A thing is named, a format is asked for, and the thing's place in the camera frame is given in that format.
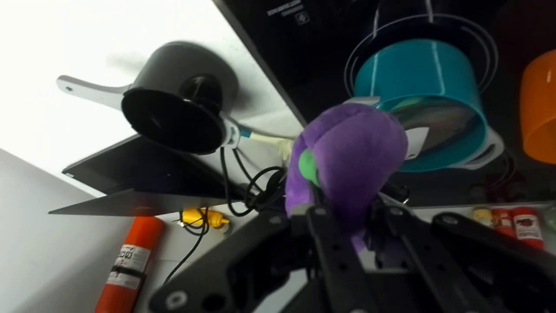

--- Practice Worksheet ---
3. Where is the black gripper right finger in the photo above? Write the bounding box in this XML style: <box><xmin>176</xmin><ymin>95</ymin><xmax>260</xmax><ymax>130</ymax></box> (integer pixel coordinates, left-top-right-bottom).
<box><xmin>378</xmin><ymin>199</ymin><xmax>556</xmax><ymax>313</ymax></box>

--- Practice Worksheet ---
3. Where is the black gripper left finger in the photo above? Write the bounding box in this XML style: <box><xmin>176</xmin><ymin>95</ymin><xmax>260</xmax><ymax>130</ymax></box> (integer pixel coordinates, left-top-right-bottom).
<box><xmin>149</xmin><ymin>199</ymin><xmax>378</xmax><ymax>313</ymax></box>

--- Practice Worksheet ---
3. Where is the purple plushie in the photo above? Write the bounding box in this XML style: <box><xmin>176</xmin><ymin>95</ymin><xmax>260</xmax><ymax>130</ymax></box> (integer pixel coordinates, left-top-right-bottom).
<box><xmin>282</xmin><ymin>102</ymin><xmax>409</xmax><ymax>245</ymax></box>

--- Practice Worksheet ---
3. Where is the orange pot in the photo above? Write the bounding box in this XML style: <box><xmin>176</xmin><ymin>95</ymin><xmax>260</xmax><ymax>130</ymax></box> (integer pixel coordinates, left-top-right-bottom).
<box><xmin>517</xmin><ymin>48</ymin><xmax>556</xmax><ymax>166</ymax></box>

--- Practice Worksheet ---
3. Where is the blue pot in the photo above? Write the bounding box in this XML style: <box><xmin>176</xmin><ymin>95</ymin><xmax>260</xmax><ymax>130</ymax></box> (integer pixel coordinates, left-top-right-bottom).
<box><xmin>350</xmin><ymin>36</ymin><xmax>506</xmax><ymax>175</ymax></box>

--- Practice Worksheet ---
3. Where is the yellow cap bottle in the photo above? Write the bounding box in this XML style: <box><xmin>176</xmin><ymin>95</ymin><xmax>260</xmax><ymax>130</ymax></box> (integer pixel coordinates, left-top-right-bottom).
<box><xmin>468</xmin><ymin>205</ymin><xmax>494</xmax><ymax>229</ymax></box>

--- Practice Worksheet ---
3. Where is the red label bottle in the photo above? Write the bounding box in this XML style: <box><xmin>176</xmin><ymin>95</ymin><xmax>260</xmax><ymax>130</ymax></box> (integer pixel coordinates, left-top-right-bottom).
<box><xmin>489</xmin><ymin>206</ymin><xmax>515</xmax><ymax>238</ymax></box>

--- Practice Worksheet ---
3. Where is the red label box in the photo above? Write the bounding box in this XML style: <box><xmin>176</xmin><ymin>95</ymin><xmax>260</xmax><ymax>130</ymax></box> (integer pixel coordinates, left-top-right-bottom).
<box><xmin>510</xmin><ymin>205</ymin><xmax>546</xmax><ymax>252</ymax></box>

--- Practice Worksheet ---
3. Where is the yellow plug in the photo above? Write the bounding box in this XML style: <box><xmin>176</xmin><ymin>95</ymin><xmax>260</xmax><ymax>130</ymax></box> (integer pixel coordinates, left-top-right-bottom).
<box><xmin>178</xmin><ymin>206</ymin><xmax>230</xmax><ymax>231</ymax></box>

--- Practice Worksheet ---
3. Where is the teal and white utensil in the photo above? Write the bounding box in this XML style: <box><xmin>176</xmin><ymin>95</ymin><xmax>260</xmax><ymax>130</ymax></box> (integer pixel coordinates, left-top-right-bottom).
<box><xmin>222</xmin><ymin>118</ymin><xmax>293</xmax><ymax>146</ymax></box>

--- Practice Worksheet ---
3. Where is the orange-red fire extinguisher white label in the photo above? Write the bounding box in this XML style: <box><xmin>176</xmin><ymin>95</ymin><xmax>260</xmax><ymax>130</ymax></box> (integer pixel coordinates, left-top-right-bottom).
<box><xmin>93</xmin><ymin>213</ymin><xmax>168</xmax><ymax>313</ymax></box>

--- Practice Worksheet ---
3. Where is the black angled panel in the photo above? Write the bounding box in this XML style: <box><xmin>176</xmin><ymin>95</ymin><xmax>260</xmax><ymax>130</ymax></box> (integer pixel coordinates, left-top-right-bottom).
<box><xmin>48</xmin><ymin>133</ymin><xmax>248</xmax><ymax>217</ymax></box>

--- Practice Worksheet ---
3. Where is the black induction cooktop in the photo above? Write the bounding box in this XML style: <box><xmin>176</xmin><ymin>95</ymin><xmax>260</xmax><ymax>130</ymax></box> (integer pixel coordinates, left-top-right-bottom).
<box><xmin>211</xmin><ymin>0</ymin><xmax>556</xmax><ymax>205</ymax></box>

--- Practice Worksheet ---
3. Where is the black pot with silver handle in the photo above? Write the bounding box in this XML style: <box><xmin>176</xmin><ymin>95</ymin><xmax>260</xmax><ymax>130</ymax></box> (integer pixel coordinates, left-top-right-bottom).
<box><xmin>55</xmin><ymin>39</ymin><xmax>241</xmax><ymax>156</ymax></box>

